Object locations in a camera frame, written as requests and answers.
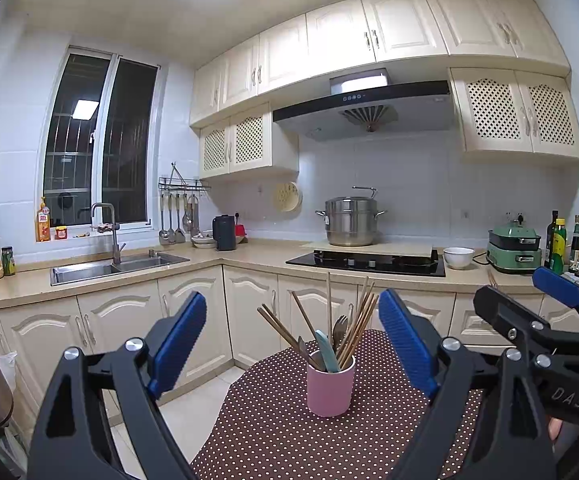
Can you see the white bowl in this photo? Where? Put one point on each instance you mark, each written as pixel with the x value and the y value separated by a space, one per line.
pixel 458 259

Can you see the steel sink faucet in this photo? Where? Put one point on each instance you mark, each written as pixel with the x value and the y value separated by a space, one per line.
pixel 115 245

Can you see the dark sauce bottle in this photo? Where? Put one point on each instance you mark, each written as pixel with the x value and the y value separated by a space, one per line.
pixel 576 245

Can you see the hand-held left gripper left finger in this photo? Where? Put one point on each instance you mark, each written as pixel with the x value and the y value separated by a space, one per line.
pixel 179 340

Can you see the white dish stack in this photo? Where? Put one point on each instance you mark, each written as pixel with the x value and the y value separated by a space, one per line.
pixel 203 240

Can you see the green electric cooker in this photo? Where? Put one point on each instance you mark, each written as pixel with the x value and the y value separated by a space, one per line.
pixel 514 255

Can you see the pink cup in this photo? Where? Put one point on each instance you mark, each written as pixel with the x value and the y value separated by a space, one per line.
pixel 329 390

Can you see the green yellow oil bottle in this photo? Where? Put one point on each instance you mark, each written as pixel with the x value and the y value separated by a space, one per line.
pixel 560 247

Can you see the grey range hood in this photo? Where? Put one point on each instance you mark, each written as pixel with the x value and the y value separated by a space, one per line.
pixel 369 110

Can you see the steel steamer pot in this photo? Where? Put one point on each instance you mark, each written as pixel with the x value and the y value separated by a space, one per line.
pixel 352 225

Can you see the wall utensil rack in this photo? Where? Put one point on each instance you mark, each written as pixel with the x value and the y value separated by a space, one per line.
pixel 184 189

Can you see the light blue knife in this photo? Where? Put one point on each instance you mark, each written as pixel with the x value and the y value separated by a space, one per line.
pixel 325 352

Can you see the small red jar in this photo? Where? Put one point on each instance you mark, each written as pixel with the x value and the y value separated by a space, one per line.
pixel 60 232

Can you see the person's right hand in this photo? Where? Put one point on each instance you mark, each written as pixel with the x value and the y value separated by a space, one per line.
pixel 555 432

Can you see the white plastic bag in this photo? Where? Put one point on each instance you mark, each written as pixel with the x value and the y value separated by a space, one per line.
pixel 6 367

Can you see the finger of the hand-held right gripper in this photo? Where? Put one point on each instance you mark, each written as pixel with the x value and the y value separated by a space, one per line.
pixel 557 286
pixel 492 302

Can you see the dark grey knife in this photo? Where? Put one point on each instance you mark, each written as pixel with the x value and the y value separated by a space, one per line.
pixel 303 347

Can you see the bunch of wooden chopsticks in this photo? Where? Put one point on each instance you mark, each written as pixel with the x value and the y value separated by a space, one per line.
pixel 285 334

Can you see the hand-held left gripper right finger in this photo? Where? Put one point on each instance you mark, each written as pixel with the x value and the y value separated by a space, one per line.
pixel 409 345

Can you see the black gas hob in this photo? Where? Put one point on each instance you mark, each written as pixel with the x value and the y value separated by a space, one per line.
pixel 369 265

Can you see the steel kitchen sink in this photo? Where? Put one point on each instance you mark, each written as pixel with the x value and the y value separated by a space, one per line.
pixel 134 262

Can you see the shiny steel spoon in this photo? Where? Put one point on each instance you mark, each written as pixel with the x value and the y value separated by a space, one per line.
pixel 338 332

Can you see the red container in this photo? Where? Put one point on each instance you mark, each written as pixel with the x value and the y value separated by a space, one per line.
pixel 240 230

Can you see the dark glass bottle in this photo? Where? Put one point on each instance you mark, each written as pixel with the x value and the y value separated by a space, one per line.
pixel 551 235

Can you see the black electric kettle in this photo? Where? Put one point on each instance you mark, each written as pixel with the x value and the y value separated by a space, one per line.
pixel 224 232

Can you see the cream upper kitchen cabinets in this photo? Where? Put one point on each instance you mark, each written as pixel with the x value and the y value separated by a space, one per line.
pixel 409 25

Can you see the steel spatula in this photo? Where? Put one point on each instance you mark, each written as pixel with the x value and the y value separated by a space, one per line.
pixel 180 232

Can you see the yellow round strainer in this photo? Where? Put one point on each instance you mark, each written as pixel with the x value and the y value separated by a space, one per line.
pixel 288 196

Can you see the green spice jar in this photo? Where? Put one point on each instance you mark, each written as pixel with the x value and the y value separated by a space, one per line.
pixel 8 260

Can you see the beige hob cover board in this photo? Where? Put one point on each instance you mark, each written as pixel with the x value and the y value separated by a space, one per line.
pixel 399 249

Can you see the kitchen window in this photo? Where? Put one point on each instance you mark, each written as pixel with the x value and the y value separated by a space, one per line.
pixel 129 150

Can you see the orange dish soap bottle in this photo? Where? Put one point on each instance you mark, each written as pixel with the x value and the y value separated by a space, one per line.
pixel 43 220

